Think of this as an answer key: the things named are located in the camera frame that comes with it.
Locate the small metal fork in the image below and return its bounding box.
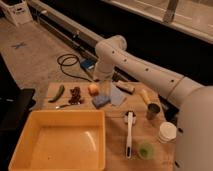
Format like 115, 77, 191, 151
55, 104, 70, 109

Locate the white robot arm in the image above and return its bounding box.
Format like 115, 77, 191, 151
94, 35, 213, 171

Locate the metal cup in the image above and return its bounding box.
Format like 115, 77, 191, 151
146, 103, 160, 120

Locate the white paper cup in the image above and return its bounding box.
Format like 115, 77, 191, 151
158, 122, 177, 143

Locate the orange toy fruit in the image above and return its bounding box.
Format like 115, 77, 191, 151
88, 84, 99, 96

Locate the light blue cloth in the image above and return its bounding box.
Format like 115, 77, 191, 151
110, 84, 126, 106

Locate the brown block eraser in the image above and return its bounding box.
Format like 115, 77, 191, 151
116, 81, 135, 94

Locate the blue black power box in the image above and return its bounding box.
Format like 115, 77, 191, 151
80, 59, 95, 71

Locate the dark red grape bunch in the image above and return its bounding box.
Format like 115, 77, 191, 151
69, 87, 84, 105

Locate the white dish brush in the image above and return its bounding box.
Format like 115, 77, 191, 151
124, 111, 136, 158

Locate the yellow toy banana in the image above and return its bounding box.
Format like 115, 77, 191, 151
140, 89, 151, 105

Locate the green chili pepper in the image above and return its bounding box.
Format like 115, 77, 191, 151
48, 85, 65, 103

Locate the wooden board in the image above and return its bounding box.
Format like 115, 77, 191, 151
42, 81, 178, 171

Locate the yellow plastic bin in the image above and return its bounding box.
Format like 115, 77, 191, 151
8, 110, 106, 171

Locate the black chair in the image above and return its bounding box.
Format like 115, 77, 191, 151
0, 53, 36, 171

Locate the white crate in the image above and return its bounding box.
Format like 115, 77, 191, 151
0, 0, 33, 27

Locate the black coiled cable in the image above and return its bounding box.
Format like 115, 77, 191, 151
56, 53, 93, 82

